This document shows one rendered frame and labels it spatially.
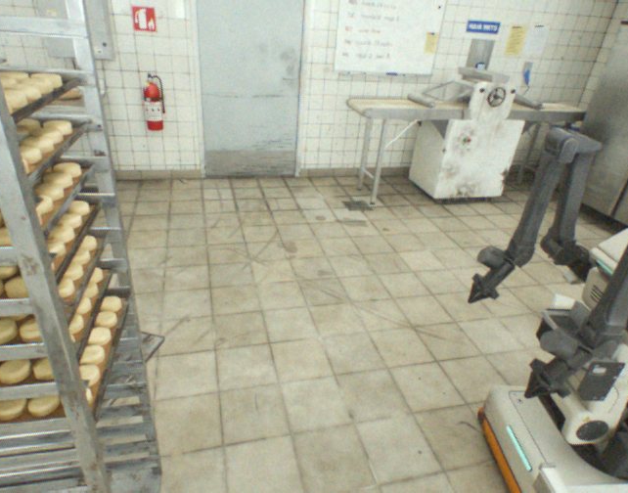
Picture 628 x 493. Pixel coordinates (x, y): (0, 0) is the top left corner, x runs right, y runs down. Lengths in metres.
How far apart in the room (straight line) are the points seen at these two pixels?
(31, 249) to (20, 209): 0.06
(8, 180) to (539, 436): 1.88
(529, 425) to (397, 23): 3.95
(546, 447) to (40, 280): 1.78
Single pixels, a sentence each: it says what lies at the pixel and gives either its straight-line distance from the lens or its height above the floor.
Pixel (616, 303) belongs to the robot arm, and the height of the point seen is 1.11.
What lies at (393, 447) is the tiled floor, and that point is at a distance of 2.11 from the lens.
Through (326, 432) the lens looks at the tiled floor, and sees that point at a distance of 2.09.
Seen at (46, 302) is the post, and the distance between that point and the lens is 0.74.
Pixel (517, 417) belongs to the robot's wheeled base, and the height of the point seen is 0.28.
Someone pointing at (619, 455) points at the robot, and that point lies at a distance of 1.82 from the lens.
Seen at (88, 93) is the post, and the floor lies 1.47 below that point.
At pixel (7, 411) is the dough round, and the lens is 1.01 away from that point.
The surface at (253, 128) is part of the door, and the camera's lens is 4.71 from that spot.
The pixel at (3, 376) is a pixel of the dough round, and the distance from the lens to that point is 0.95.
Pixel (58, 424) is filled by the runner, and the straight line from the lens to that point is 0.96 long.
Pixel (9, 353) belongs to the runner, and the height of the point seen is 1.14.
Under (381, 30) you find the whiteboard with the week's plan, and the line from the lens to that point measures 4.87.
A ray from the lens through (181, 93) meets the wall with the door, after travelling 4.57.
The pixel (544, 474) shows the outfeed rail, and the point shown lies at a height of 0.90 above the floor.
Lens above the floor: 1.66
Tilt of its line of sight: 30 degrees down
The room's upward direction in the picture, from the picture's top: 5 degrees clockwise
